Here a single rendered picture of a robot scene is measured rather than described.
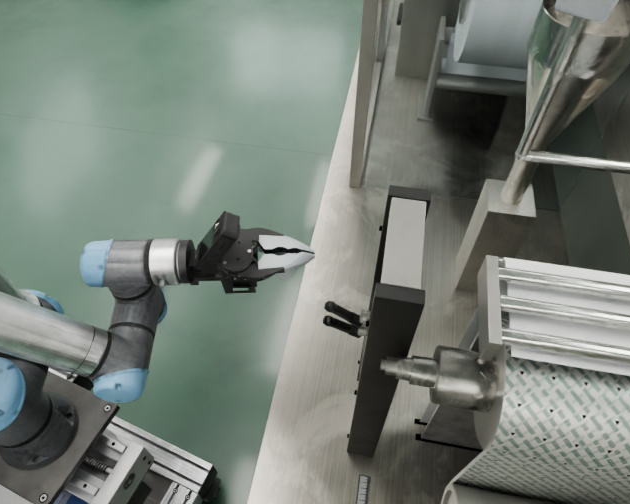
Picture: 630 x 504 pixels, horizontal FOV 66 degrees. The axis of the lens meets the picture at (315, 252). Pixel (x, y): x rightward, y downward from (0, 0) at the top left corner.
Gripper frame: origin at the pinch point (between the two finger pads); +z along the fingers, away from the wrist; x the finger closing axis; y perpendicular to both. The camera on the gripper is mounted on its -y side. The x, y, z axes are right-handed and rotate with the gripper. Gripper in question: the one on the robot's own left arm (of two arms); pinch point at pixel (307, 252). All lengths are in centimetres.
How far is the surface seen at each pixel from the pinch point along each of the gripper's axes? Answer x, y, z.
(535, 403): 28.6, -20.3, 21.0
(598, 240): -13, 21, 62
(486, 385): 25.8, -16.4, 18.2
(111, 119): -182, 150, -115
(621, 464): 33.9, -17.3, 29.1
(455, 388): 25.9, -15.9, 15.0
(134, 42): -269, 162, -118
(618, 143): -29, 9, 65
